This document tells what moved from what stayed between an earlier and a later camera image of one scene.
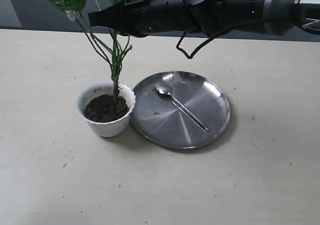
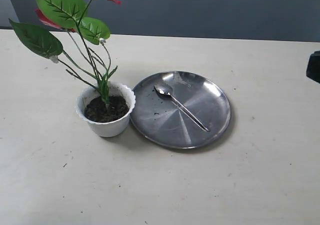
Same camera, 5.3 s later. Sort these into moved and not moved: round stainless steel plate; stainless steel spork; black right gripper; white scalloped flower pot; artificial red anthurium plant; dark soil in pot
Moved: black right gripper; artificial red anthurium plant
Not moved: dark soil in pot; round stainless steel plate; white scalloped flower pot; stainless steel spork
